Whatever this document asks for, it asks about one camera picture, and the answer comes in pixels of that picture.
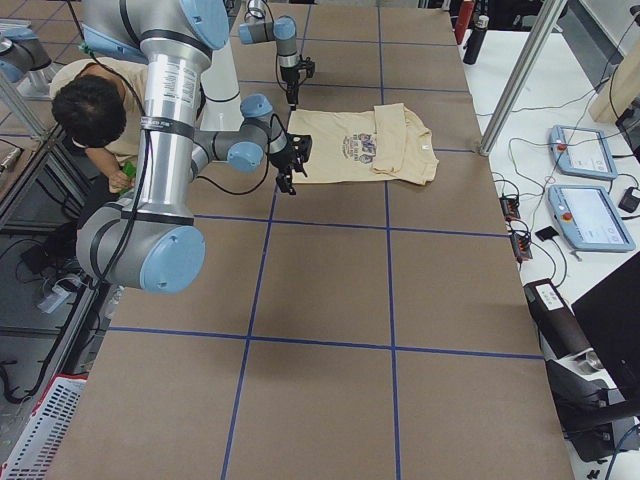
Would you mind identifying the teach pendant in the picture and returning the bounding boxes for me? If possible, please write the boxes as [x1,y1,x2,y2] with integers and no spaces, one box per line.
[549,125,618,181]
[547,185,636,253]

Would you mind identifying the near teach pendant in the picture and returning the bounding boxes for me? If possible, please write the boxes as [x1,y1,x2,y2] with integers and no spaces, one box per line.
[547,185,636,253]

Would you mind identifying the aluminium frame post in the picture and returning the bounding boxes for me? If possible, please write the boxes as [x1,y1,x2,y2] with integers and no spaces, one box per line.
[478,0,567,157]

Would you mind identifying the white perforated plastic basket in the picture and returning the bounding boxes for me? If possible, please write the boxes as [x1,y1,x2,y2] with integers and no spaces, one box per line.
[1,374,87,479]

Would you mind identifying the seated person in beige shirt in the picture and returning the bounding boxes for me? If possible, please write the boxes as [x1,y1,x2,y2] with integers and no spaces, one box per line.
[50,57,148,230]

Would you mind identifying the green object in hand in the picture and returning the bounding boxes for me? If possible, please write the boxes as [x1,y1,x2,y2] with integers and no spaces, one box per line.
[118,161,137,195]

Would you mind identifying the red cylindrical bottle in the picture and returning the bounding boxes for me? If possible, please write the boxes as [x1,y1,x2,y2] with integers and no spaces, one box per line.
[454,0,475,45]

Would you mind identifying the far teach pendant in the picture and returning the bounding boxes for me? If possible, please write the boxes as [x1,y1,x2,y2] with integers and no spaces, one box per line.
[549,125,618,181]

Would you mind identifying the black monitor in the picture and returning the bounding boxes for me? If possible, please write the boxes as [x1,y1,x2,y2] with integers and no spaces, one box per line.
[572,255,640,399]

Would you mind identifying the black steel-capped water bottle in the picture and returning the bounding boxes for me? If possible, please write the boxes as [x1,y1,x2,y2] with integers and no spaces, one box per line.
[463,15,489,65]

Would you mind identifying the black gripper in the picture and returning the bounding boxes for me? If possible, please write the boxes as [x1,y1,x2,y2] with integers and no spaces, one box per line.
[272,133,311,195]
[279,57,315,111]

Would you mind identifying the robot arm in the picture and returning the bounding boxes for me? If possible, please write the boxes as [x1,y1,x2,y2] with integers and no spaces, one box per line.
[76,1,312,293]
[238,1,316,111]

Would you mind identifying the beige printed t-shirt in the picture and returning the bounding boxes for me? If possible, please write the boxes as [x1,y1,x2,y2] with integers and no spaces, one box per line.
[289,103,439,186]

